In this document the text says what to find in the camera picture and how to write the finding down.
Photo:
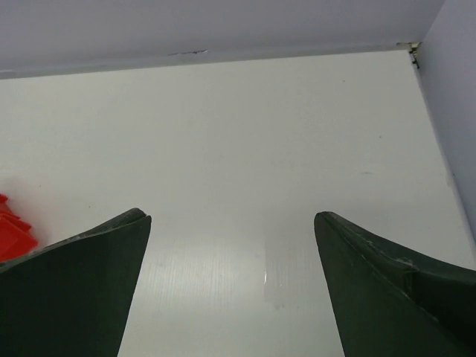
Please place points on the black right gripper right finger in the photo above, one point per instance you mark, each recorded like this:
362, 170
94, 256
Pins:
389, 300

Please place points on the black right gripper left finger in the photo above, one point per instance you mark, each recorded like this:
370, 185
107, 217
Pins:
73, 298

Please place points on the red bin middle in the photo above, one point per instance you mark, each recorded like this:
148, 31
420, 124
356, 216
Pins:
16, 239

